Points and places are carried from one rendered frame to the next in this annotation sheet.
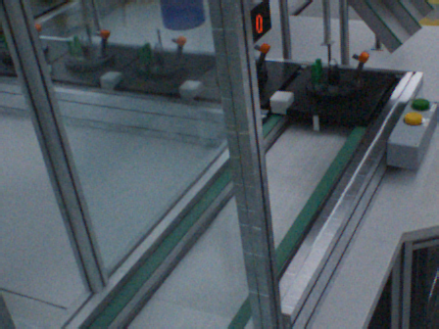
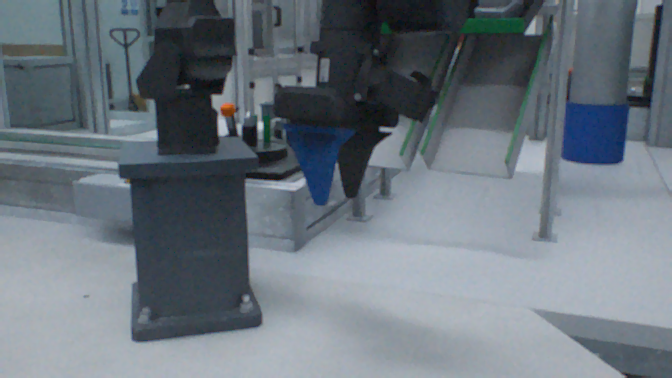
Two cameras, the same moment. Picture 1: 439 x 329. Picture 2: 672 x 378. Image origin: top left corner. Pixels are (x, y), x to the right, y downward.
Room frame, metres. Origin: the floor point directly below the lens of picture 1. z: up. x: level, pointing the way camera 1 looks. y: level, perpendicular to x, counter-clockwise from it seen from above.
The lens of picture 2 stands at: (1.48, -1.34, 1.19)
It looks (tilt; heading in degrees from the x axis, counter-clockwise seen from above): 14 degrees down; 85
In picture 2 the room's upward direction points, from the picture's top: straight up
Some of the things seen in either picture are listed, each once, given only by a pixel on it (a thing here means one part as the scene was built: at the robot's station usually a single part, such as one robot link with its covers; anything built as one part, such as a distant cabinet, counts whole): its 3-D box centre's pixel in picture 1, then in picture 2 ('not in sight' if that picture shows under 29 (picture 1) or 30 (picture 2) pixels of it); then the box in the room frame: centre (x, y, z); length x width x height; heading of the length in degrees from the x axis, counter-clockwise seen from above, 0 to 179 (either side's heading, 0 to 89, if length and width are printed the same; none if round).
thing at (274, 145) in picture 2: (334, 85); (250, 150); (1.44, -0.16, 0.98); 0.14 x 0.14 x 0.02
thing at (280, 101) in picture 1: (281, 103); not in sight; (1.40, -0.03, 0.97); 0.05 x 0.05 x 0.04; 64
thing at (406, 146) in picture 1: (413, 131); (140, 199); (1.27, -0.31, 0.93); 0.21 x 0.07 x 0.06; 154
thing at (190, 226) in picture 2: not in sight; (190, 231); (1.38, -0.59, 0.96); 0.15 x 0.15 x 0.20; 11
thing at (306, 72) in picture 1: (334, 93); (250, 160); (1.44, -0.16, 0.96); 0.24 x 0.24 x 0.02; 64
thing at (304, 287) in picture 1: (361, 178); (74, 190); (1.13, -0.17, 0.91); 0.89 x 0.06 x 0.11; 154
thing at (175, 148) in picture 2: not in sight; (186, 123); (1.38, -0.59, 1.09); 0.07 x 0.07 x 0.06; 11
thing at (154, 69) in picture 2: not in sight; (186, 71); (1.39, -0.59, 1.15); 0.09 x 0.07 x 0.06; 52
